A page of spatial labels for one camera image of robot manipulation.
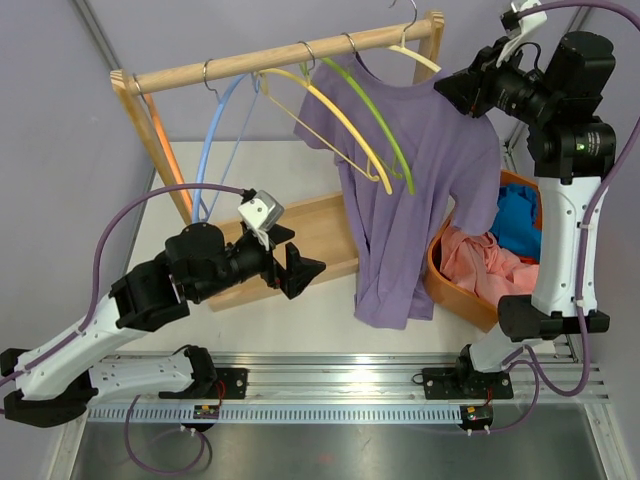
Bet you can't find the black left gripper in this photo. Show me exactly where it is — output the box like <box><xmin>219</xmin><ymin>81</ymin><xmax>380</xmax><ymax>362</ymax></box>
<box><xmin>192</xmin><ymin>225</ymin><xmax>326</xmax><ymax>303</ymax></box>

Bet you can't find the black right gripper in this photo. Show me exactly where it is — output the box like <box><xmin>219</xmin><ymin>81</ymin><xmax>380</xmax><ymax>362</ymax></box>
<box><xmin>436</xmin><ymin>36</ymin><xmax>561</xmax><ymax>128</ymax></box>

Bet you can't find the purple t-shirt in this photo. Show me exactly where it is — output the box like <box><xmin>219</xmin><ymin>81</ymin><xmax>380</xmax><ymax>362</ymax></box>
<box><xmin>294</xmin><ymin>54</ymin><xmax>501</xmax><ymax>330</ymax></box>

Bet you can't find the cream plastic hanger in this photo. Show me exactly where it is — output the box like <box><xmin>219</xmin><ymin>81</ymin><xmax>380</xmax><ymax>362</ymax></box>
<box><xmin>387</xmin><ymin>0</ymin><xmax>444</xmax><ymax>83</ymax></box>

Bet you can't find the green plastic hanger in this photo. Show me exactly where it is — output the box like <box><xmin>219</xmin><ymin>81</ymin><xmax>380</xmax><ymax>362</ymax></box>
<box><xmin>295</xmin><ymin>40</ymin><xmax>412</xmax><ymax>186</ymax></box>

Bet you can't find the light blue plastic hanger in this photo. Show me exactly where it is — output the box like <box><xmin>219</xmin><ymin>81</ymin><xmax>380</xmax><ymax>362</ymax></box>
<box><xmin>192</xmin><ymin>58</ymin><xmax>264</xmax><ymax>224</ymax></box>

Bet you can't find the blue t-shirt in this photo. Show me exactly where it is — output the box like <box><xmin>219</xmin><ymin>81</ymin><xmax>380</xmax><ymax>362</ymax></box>
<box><xmin>490</xmin><ymin>183</ymin><xmax>541</xmax><ymax>263</ymax></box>

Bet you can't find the pink t-shirt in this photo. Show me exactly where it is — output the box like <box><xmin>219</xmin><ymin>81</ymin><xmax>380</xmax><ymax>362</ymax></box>
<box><xmin>439</xmin><ymin>226</ymin><xmax>539</xmax><ymax>307</ymax></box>

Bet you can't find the orange plastic hanger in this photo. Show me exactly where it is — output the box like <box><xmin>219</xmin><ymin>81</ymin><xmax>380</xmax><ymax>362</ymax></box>
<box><xmin>131</xmin><ymin>73</ymin><xmax>194</xmax><ymax>216</ymax></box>

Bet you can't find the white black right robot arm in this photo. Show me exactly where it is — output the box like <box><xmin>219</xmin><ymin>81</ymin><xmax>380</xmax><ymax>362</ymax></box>
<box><xmin>434</xmin><ymin>31</ymin><xmax>616</xmax><ymax>398</ymax></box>

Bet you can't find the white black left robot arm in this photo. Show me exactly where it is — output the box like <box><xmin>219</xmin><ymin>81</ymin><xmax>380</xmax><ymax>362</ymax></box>
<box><xmin>1</xmin><ymin>223</ymin><xmax>326</xmax><ymax>428</ymax></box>

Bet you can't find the wooden clothes rack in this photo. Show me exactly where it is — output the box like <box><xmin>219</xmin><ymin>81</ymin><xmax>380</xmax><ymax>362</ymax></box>
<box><xmin>110</xmin><ymin>16</ymin><xmax>431</xmax><ymax>283</ymax></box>

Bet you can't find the orange laundry basket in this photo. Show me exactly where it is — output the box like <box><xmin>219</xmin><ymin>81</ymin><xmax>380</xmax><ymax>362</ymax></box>
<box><xmin>424</xmin><ymin>171</ymin><xmax>542</xmax><ymax>332</ymax></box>

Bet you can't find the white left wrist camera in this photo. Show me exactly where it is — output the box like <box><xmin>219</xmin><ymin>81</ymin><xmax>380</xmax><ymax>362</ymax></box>
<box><xmin>238</xmin><ymin>189</ymin><xmax>285</xmax><ymax>251</ymax></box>

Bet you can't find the aluminium mounting rail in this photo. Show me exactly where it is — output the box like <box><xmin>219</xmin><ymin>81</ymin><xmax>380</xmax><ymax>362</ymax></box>
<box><xmin>94</xmin><ymin>349</ymin><xmax>606</xmax><ymax>404</ymax></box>

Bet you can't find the white slotted cable duct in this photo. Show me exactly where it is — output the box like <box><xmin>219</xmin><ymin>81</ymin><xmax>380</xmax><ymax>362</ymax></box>
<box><xmin>88</xmin><ymin>403</ymin><xmax>462</xmax><ymax>425</ymax></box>

